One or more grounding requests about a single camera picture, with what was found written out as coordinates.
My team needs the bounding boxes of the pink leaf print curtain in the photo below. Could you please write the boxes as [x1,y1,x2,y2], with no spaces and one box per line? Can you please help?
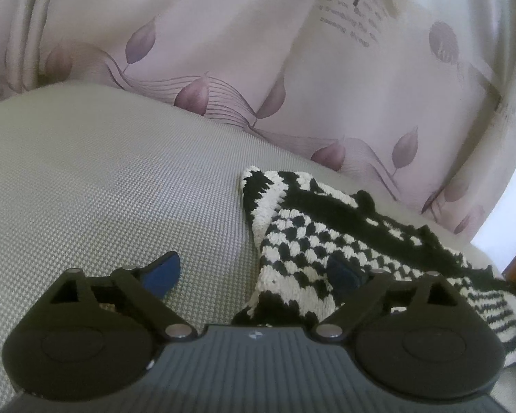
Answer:
[0,0,516,244]

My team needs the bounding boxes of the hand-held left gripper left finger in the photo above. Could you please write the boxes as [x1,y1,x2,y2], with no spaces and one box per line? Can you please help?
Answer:
[47,251,198,340]

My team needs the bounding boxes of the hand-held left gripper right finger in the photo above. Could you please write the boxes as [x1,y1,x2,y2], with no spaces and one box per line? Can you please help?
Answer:
[312,256,464,342]

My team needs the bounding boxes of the black and white striped sweater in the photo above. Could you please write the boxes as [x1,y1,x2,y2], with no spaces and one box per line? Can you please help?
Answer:
[231,166,516,369]

